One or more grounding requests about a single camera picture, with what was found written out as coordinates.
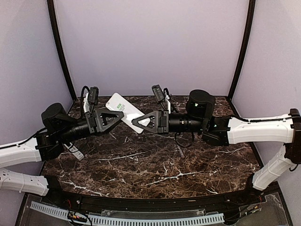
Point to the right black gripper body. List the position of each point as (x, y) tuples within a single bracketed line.
[(163, 115)]

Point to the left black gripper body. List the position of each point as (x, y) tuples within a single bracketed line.
[(91, 121)]

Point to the white remote green buttons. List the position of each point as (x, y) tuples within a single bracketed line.
[(118, 103)]

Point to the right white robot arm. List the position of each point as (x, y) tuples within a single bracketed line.
[(232, 129)]

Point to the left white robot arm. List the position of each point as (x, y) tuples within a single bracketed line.
[(47, 144)]

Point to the white remote on left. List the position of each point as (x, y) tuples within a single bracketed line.
[(75, 151)]

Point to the clear pen screwdriver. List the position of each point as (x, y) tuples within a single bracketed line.
[(179, 149)]

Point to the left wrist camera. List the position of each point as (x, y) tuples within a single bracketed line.
[(88, 99)]

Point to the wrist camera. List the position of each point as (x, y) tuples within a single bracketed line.
[(162, 97), (88, 99)]

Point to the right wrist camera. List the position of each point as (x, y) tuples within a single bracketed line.
[(162, 97)]

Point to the black front table rail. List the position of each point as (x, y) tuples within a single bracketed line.
[(228, 202)]

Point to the white slotted cable duct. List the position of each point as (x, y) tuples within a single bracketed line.
[(129, 218)]

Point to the left black frame post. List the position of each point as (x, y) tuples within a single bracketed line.
[(59, 49)]

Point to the black frame post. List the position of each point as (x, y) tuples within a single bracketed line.
[(243, 49), (59, 49)]

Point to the right black frame post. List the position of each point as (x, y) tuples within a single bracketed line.
[(243, 49)]

